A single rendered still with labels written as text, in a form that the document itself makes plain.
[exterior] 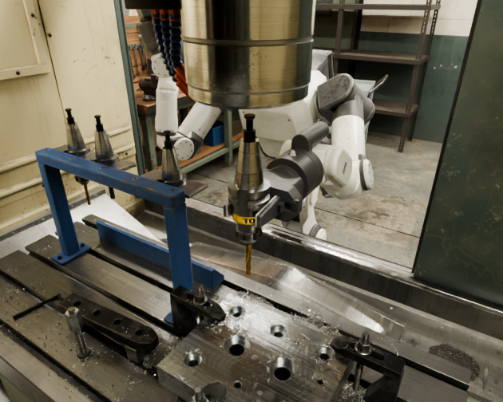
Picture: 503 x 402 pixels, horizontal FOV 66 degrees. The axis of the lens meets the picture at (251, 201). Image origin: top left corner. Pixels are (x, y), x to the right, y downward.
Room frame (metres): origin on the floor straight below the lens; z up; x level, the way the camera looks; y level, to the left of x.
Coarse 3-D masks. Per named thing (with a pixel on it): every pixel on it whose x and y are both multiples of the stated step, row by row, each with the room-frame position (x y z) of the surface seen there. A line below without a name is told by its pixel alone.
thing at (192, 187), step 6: (192, 180) 0.77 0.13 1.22; (198, 180) 0.77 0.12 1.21; (180, 186) 0.74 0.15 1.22; (186, 186) 0.74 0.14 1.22; (192, 186) 0.74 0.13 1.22; (198, 186) 0.74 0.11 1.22; (204, 186) 0.74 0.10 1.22; (186, 192) 0.71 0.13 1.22; (192, 192) 0.71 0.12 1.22; (198, 192) 0.72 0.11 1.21
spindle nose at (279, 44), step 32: (192, 0) 0.46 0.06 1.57; (224, 0) 0.44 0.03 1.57; (256, 0) 0.44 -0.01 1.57; (288, 0) 0.45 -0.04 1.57; (192, 32) 0.46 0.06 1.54; (224, 32) 0.44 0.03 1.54; (256, 32) 0.44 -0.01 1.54; (288, 32) 0.45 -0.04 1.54; (192, 64) 0.47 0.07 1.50; (224, 64) 0.44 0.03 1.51; (256, 64) 0.44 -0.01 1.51; (288, 64) 0.45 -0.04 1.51; (192, 96) 0.48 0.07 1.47; (224, 96) 0.44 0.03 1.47; (256, 96) 0.44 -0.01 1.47; (288, 96) 0.45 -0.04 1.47
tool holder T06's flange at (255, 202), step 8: (232, 184) 0.51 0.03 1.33; (264, 184) 0.51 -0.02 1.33; (232, 192) 0.49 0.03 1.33; (240, 192) 0.50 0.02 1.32; (248, 192) 0.49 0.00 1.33; (256, 192) 0.49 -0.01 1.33; (264, 192) 0.49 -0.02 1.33; (232, 200) 0.50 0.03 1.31; (240, 200) 0.50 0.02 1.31; (248, 200) 0.49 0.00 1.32; (256, 200) 0.49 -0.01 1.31; (264, 200) 0.50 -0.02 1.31; (248, 208) 0.48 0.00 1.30
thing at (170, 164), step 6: (162, 150) 0.77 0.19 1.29; (168, 150) 0.76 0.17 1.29; (174, 150) 0.77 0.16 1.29; (162, 156) 0.77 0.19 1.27; (168, 156) 0.76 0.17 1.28; (174, 156) 0.76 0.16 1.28; (162, 162) 0.76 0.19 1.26; (168, 162) 0.76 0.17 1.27; (174, 162) 0.76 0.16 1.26; (162, 168) 0.76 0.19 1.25; (168, 168) 0.75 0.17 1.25; (174, 168) 0.76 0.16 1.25; (162, 174) 0.76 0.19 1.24; (168, 174) 0.75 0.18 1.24; (174, 174) 0.75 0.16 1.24; (180, 174) 0.77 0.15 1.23; (168, 180) 0.75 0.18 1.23
